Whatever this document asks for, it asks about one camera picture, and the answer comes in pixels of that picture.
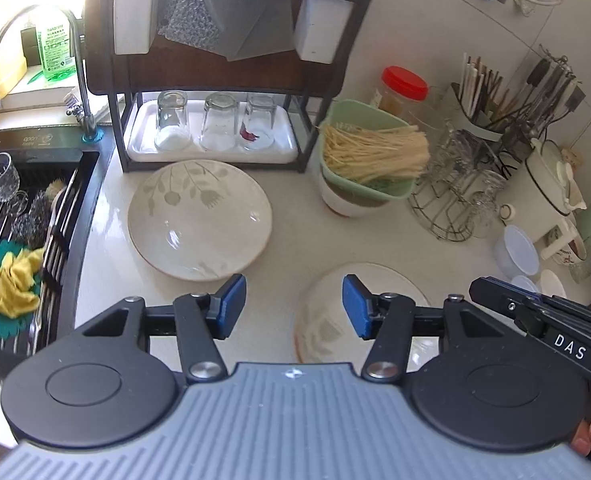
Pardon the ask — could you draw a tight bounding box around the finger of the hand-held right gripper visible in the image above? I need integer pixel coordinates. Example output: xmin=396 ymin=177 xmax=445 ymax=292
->
xmin=469 ymin=276 xmax=551 ymax=333
xmin=490 ymin=278 xmax=543 ymax=301

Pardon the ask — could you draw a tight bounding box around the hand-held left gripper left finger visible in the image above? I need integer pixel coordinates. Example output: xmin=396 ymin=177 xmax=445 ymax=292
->
xmin=78 ymin=274 xmax=247 ymax=382

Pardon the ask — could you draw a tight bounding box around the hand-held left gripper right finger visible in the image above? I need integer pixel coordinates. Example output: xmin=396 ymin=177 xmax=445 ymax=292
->
xmin=342 ymin=274 xmax=513 ymax=381

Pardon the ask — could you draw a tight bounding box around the large leaf-print plate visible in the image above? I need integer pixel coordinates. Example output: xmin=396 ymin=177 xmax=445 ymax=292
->
xmin=127 ymin=159 xmax=274 ymax=282

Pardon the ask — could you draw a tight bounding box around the small white bowl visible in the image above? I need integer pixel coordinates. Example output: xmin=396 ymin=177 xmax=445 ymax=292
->
xmin=539 ymin=269 xmax=567 ymax=302
xmin=509 ymin=274 xmax=541 ymax=295

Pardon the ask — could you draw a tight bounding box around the floral mug with brown liquid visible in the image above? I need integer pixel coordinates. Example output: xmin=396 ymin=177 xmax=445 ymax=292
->
xmin=554 ymin=227 xmax=588 ymax=267

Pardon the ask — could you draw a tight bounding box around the white enamel pot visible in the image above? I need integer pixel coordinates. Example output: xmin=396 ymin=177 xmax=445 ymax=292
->
xmin=499 ymin=137 xmax=587 ymax=262

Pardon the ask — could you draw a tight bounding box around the white and brown bowl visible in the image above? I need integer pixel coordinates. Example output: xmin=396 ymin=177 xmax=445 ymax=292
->
xmin=318 ymin=164 xmax=392 ymax=219

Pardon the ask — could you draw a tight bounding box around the bundle of dried noodles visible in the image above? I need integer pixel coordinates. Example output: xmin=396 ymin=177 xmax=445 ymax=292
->
xmin=320 ymin=124 xmax=431 ymax=184

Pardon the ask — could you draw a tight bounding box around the black sink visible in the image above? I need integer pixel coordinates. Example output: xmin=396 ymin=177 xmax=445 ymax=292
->
xmin=0 ymin=127 xmax=102 ymax=347

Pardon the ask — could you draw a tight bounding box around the light green chopstick holder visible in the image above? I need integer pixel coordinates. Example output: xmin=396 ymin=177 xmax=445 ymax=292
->
xmin=449 ymin=82 xmax=542 ymax=147

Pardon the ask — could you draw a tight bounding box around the clear drinking glass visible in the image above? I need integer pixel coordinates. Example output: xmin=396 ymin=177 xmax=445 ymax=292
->
xmin=154 ymin=89 xmax=191 ymax=151
xmin=200 ymin=92 xmax=240 ymax=152

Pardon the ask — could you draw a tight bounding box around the clear glass with red mark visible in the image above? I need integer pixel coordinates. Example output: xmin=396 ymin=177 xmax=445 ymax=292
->
xmin=238 ymin=92 xmax=276 ymax=151

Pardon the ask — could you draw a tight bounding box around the white plastic tray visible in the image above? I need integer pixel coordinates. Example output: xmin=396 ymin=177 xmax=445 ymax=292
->
xmin=127 ymin=99 xmax=299 ymax=164

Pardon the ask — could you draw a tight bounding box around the light green plastic basket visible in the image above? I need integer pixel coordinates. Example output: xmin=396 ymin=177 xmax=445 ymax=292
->
xmin=317 ymin=99 xmax=430 ymax=202

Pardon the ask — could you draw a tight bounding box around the bundle of chopsticks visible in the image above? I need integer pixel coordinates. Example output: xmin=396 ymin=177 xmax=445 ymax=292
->
xmin=459 ymin=52 xmax=507 ymax=117

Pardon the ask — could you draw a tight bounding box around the dark metal dish rack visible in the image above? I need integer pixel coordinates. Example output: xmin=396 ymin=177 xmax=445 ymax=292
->
xmin=84 ymin=0 xmax=382 ymax=175

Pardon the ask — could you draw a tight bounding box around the round dish brush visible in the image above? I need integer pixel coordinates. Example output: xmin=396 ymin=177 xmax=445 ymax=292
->
xmin=42 ymin=180 xmax=70 ymax=203

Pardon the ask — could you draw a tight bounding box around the steel wool scrubber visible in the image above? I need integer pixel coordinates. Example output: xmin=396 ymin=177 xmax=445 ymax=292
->
xmin=12 ymin=192 xmax=52 ymax=250

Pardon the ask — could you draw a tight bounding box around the yellow cloth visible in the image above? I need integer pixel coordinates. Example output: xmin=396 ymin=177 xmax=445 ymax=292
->
xmin=0 ymin=247 xmax=46 ymax=319

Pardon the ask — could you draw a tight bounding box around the red-lidded plastic jar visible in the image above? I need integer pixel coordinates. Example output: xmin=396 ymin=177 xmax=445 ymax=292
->
xmin=374 ymin=66 xmax=429 ymax=117

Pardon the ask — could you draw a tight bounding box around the metal utensil stand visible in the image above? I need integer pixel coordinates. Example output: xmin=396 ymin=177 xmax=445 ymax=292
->
xmin=538 ymin=44 xmax=578 ymax=73

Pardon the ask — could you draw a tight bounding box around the brown wooden cutting board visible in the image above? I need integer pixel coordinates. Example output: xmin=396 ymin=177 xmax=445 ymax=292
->
xmin=85 ymin=0 xmax=347 ymax=97

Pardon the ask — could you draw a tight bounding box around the chrome faucet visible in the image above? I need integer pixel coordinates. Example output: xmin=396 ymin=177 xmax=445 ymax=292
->
xmin=0 ymin=4 xmax=104 ymax=144

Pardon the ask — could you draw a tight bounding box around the plain grey cloth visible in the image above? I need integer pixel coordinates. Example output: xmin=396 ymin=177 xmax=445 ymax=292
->
xmin=194 ymin=0 xmax=297 ymax=62

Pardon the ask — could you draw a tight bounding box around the white utensil holder box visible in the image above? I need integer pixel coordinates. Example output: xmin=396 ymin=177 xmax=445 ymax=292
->
xmin=112 ymin=0 xmax=156 ymax=56
xmin=293 ymin=0 xmax=350 ymax=64

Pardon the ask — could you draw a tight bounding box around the patterned grey cloth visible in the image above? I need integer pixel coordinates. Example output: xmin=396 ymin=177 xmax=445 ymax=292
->
xmin=157 ymin=0 xmax=227 ymax=54

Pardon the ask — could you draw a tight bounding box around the green detergent bottle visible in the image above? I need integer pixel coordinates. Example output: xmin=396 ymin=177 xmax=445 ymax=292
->
xmin=35 ymin=4 xmax=79 ymax=81

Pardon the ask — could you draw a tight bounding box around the clear glass in wire rack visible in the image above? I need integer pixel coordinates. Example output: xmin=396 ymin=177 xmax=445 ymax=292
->
xmin=467 ymin=169 xmax=507 ymax=239

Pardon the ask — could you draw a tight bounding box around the wire glass rack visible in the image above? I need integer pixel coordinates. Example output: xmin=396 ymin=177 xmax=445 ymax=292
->
xmin=407 ymin=119 xmax=509 ymax=244

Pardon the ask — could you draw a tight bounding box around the set of black-handled utensils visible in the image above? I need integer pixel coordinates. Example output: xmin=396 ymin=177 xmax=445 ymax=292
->
xmin=499 ymin=57 xmax=588 ymax=133

